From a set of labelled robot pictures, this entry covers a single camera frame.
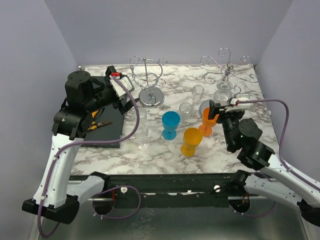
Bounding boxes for orange plastic goblet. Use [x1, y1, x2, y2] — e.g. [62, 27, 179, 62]
[198, 107, 219, 137]

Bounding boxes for clear ribbed wine glass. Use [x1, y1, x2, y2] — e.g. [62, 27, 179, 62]
[132, 107, 148, 127]

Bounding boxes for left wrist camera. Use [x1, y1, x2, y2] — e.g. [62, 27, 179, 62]
[109, 71, 135, 101]

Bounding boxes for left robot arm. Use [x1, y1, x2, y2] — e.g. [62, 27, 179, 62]
[22, 66, 137, 224]

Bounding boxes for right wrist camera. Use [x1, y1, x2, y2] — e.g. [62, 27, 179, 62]
[229, 94, 252, 110]

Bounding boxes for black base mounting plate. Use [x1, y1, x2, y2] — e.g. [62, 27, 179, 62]
[67, 172, 261, 210]

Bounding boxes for scrolled chrome glass rack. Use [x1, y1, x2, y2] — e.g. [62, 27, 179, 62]
[200, 47, 258, 104]

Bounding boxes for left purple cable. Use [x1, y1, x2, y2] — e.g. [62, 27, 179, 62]
[37, 74, 142, 238]

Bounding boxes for dark tool mat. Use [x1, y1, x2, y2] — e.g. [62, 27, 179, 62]
[83, 76, 124, 148]

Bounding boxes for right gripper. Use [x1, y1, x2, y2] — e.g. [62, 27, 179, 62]
[209, 99, 244, 149]

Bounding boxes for tall clear flute glass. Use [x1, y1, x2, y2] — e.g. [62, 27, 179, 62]
[191, 84, 205, 116]

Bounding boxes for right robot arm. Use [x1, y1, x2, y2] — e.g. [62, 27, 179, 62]
[205, 95, 320, 226]

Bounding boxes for yellow plastic goblet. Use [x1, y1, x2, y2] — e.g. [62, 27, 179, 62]
[180, 127, 203, 157]

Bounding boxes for small clear wine glass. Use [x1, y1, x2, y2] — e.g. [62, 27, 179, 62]
[213, 81, 233, 102]

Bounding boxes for blue plastic goblet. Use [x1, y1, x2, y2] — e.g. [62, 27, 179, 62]
[162, 111, 181, 140]

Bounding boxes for yellow handled pliers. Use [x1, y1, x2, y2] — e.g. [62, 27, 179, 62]
[87, 121, 112, 133]

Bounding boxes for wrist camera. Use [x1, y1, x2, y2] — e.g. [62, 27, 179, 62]
[109, 71, 135, 101]
[229, 94, 252, 110]

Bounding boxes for aluminium rail frame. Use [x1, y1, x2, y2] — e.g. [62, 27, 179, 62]
[27, 65, 86, 240]

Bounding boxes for round chrome glass rack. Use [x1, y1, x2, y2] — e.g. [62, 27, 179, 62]
[129, 56, 168, 108]

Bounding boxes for clear stemmed wine glass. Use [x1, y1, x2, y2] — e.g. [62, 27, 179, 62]
[134, 121, 149, 149]

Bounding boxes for short ribbed clear glass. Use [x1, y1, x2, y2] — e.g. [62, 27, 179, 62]
[179, 102, 193, 122]

